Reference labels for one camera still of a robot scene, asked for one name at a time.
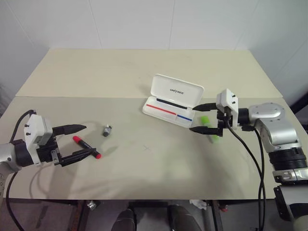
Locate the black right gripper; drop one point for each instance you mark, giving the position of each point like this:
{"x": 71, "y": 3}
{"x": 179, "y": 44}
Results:
{"x": 222, "y": 119}

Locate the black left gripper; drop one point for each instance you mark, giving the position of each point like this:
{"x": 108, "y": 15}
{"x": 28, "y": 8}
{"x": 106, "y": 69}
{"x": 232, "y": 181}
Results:
{"x": 48, "y": 152}

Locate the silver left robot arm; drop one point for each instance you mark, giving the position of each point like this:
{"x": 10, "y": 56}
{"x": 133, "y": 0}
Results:
{"x": 6, "y": 154}

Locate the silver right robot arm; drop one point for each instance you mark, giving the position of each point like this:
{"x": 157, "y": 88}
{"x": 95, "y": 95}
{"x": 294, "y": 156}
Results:
{"x": 276, "y": 130}

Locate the white hinged pencil case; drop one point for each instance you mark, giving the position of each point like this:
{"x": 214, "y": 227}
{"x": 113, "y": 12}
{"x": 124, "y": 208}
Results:
{"x": 175, "y": 91}

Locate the green highlighter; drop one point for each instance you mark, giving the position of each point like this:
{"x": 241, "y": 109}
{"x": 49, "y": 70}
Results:
{"x": 205, "y": 120}

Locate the black marker with red caps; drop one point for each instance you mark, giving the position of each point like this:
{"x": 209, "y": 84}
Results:
{"x": 83, "y": 144}

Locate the black pen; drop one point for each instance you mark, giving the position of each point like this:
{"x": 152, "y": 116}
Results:
{"x": 168, "y": 102}

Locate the small silver metal fitting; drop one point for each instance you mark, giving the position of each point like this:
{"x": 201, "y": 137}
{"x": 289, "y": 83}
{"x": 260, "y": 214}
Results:
{"x": 91, "y": 204}

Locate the white crumpled paper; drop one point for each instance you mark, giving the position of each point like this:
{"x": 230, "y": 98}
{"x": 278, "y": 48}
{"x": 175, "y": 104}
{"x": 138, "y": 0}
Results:
{"x": 199, "y": 204}

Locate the dark rounded shape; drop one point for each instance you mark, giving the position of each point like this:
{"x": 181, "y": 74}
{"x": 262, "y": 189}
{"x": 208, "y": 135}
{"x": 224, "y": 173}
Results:
{"x": 124, "y": 221}
{"x": 183, "y": 220}

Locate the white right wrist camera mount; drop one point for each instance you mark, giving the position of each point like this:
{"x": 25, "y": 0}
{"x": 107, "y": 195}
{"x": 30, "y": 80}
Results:
{"x": 226, "y": 98}

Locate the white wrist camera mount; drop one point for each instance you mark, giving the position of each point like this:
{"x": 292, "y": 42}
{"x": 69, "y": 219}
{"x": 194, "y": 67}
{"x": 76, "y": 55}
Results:
{"x": 33, "y": 127}
{"x": 226, "y": 98}

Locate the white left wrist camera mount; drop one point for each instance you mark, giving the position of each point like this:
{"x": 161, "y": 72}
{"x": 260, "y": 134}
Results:
{"x": 33, "y": 127}

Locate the black table frame leg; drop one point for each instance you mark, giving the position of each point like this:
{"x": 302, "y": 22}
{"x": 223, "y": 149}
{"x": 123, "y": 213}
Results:
{"x": 217, "y": 216}
{"x": 80, "y": 216}

